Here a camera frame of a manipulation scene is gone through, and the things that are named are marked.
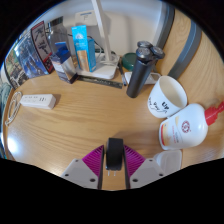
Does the black ruler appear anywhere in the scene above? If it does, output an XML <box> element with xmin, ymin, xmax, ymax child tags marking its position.
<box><xmin>77</xmin><ymin>75</ymin><xmax>124</xmax><ymax>90</ymax></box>

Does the dark green round container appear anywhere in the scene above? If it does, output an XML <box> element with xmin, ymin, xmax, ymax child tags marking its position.
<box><xmin>120</xmin><ymin>52</ymin><xmax>138</xmax><ymax>72</ymax></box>

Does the white mug with black writing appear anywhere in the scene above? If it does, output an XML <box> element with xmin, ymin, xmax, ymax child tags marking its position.
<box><xmin>147</xmin><ymin>75</ymin><xmax>188</xmax><ymax>119</ymax></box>

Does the clear plastic small box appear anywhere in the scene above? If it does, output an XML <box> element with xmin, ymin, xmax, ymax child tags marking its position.
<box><xmin>153</xmin><ymin>149</ymin><xmax>183</xmax><ymax>176</ymax></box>

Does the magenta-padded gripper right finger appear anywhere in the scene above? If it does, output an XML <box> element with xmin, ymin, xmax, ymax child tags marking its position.
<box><xmin>123</xmin><ymin>144</ymin><xmax>166</xmax><ymax>190</ymax></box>

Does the blue robot model box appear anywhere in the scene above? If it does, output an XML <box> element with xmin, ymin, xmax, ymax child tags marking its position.
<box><xmin>13</xmin><ymin>20</ymin><xmax>56</xmax><ymax>80</ymax></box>

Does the black pen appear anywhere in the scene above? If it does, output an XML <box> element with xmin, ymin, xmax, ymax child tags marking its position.
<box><xmin>117</xmin><ymin>62</ymin><xmax>128</xmax><ymax>87</ymax></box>

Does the dark grey metal frame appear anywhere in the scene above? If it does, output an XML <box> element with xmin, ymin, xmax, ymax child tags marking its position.
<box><xmin>156</xmin><ymin>3</ymin><xmax>203</xmax><ymax>81</ymax></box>

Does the black electric shaver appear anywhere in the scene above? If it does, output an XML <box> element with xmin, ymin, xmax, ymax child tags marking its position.
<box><xmin>125</xmin><ymin>40</ymin><xmax>166</xmax><ymax>99</ymax></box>

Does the white flat case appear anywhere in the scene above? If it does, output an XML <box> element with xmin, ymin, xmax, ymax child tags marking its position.
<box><xmin>123</xmin><ymin>71</ymin><xmax>161</xmax><ymax>85</ymax></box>

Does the black charger block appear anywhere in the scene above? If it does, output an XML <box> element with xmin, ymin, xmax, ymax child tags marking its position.
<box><xmin>105</xmin><ymin>137</ymin><xmax>125</xmax><ymax>178</ymax></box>

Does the light blue tall box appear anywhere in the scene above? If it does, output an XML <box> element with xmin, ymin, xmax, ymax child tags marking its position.
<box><xmin>71</xmin><ymin>24</ymin><xmax>98</xmax><ymax>73</ymax></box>

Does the green tree-figure toy box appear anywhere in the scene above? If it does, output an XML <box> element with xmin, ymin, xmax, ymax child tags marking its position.
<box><xmin>3</xmin><ymin>49</ymin><xmax>29</xmax><ymax>89</ymax></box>

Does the bed with teal bedding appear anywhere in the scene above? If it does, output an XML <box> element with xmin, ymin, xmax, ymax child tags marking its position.
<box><xmin>0</xmin><ymin>76</ymin><xmax>11</xmax><ymax>111</ymax></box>

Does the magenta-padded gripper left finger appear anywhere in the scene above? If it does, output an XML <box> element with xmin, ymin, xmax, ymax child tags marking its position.
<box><xmin>61</xmin><ymin>144</ymin><xmax>107</xmax><ymax>190</ymax></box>

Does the white bottle with red cap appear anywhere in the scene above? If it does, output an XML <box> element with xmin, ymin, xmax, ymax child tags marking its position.
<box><xmin>158</xmin><ymin>101</ymin><xmax>224</xmax><ymax>151</ymax></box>

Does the white power strip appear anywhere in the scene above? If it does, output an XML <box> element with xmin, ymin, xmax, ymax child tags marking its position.
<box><xmin>19</xmin><ymin>93</ymin><xmax>57</xmax><ymax>110</ymax></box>

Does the white rectangular box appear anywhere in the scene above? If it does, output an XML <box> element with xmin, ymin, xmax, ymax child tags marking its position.
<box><xmin>74</xmin><ymin>9</ymin><xmax>96</xmax><ymax>26</ymax></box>

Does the white desk lamp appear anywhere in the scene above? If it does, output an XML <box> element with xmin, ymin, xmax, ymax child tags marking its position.
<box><xmin>75</xmin><ymin>0</ymin><xmax>120</xmax><ymax>80</ymax></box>

